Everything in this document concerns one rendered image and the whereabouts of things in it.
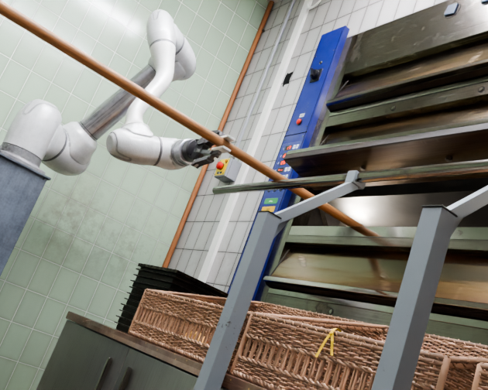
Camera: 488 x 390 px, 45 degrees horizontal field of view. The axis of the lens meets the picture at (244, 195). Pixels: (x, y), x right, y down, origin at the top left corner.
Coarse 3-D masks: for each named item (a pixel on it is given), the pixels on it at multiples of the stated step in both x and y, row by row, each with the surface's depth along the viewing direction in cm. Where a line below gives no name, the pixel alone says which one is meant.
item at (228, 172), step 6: (222, 162) 286; (228, 162) 281; (234, 162) 283; (222, 168) 283; (228, 168) 280; (234, 168) 282; (216, 174) 285; (222, 174) 281; (228, 174) 280; (234, 174) 282; (222, 180) 288; (228, 180) 285; (234, 180) 282
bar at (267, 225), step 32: (480, 160) 123; (224, 192) 207; (480, 192) 104; (256, 224) 137; (448, 224) 96; (256, 256) 133; (416, 256) 95; (416, 288) 92; (224, 320) 130; (416, 320) 91; (224, 352) 127; (384, 352) 92; (416, 352) 91; (384, 384) 89
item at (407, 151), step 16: (464, 128) 162; (480, 128) 157; (352, 144) 199; (368, 144) 192; (384, 144) 185; (400, 144) 181; (416, 144) 177; (432, 144) 173; (448, 144) 169; (464, 144) 165; (480, 144) 162; (288, 160) 227; (304, 160) 221; (320, 160) 215; (336, 160) 209; (352, 160) 203; (368, 160) 198; (384, 160) 193; (400, 160) 188; (416, 160) 184; (432, 160) 179; (464, 160) 172; (304, 176) 232; (448, 176) 182; (464, 176) 178; (480, 176) 174
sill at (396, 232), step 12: (300, 228) 225; (312, 228) 219; (324, 228) 214; (336, 228) 208; (348, 228) 204; (360, 228) 199; (372, 228) 194; (384, 228) 190; (396, 228) 186; (408, 228) 182; (456, 228) 167; (468, 228) 164; (480, 228) 161
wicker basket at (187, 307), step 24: (144, 312) 184; (168, 312) 173; (192, 312) 163; (216, 312) 154; (264, 312) 212; (288, 312) 203; (312, 312) 194; (144, 336) 177; (168, 336) 167; (192, 336) 158; (240, 336) 145
